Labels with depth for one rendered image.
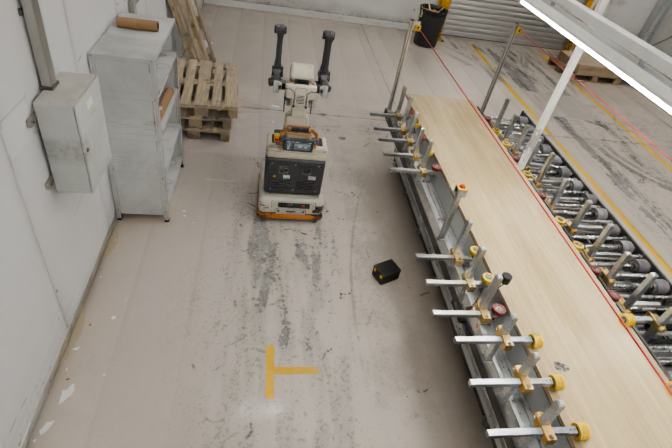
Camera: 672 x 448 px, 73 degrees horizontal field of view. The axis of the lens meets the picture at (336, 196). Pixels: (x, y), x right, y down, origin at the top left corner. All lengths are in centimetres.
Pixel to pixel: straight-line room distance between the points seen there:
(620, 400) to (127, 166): 374
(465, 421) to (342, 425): 87
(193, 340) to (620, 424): 267
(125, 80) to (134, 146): 57
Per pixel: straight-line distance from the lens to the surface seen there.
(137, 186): 424
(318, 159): 410
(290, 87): 413
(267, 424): 330
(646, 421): 308
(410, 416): 350
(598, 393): 301
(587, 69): 1035
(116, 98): 381
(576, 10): 310
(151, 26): 407
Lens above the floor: 300
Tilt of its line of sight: 38 degrees down
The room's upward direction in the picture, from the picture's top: 12 degrees clockwise
